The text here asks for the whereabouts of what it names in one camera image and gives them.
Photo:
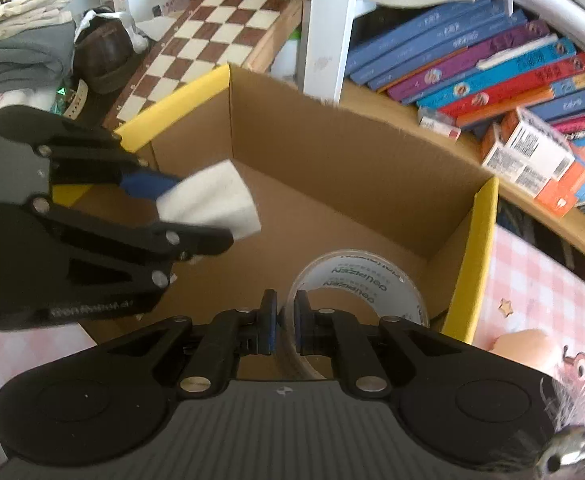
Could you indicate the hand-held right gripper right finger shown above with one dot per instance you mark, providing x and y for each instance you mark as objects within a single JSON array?
[{"x": 300, "y": 323}]

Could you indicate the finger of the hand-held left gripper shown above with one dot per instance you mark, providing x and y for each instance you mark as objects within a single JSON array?
[
  {"x": 145, "y": 183},
  {"x": 200, "y": 242}
]

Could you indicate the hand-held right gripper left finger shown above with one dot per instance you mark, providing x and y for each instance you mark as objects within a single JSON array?
[{"x": 270, "y": 321}]

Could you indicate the white sponge block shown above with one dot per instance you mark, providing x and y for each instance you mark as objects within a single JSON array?
[{"x": 212, "y": 202}]

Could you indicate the clear tape roll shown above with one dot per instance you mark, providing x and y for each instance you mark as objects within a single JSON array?
[{"x": 360, "y": 280}]

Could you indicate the cardboard box with yellow flaps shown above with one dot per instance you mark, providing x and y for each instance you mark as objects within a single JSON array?
[{"x": 332, "y": 160}]

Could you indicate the brown leather cap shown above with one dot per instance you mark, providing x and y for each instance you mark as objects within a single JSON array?
[{"x": 105, "y": 50}]

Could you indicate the wooden chessboard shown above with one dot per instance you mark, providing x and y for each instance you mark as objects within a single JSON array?
[{"x": 212, "y": 35}]

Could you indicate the grey folded cloth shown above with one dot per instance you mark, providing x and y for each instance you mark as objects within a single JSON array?
[{"x": 20, "y": 62}]

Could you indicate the white gloves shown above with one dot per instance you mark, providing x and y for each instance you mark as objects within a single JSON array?
[{"x": 27, "y": 7}]

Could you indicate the peach rubber toy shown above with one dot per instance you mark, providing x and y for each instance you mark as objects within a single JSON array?
[{"x": 527, "y": 345}]

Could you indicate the pink checked tablecloth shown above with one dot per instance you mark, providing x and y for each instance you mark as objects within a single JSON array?
[{"x": 537, "y": 285}]

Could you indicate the small pink white box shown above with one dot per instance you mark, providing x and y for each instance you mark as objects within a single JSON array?
[{"x": 440, "y": 124}]

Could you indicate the pink furry plush toy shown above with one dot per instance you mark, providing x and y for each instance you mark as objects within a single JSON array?
[{"x": 582, "y": 385}]

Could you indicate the orange and white carton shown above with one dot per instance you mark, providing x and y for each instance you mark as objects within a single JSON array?
[{"x": 562, "y": 190}]

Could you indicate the silver metal bell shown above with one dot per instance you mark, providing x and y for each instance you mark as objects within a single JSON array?
[{"x": 570, "y": 450}]

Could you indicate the white labelled carton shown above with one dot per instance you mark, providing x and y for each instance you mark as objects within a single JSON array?
[{"x": 540, "y": 142}]

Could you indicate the row of colourful books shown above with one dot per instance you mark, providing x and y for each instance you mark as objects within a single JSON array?
[{"x": 472, "y": 67}]

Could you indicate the white shelf post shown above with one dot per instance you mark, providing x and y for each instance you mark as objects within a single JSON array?
[{"x": 330, "y": 25}]

